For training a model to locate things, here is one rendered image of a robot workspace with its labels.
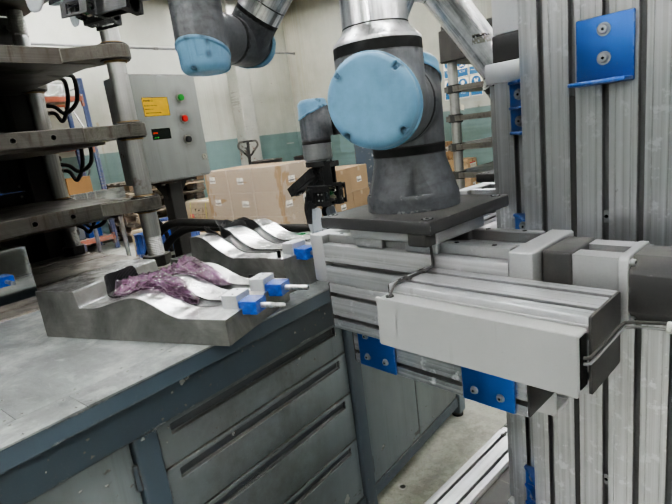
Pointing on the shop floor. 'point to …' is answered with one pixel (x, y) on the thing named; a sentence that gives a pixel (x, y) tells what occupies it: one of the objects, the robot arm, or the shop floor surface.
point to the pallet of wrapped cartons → (257, 192)
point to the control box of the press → (167, 139)
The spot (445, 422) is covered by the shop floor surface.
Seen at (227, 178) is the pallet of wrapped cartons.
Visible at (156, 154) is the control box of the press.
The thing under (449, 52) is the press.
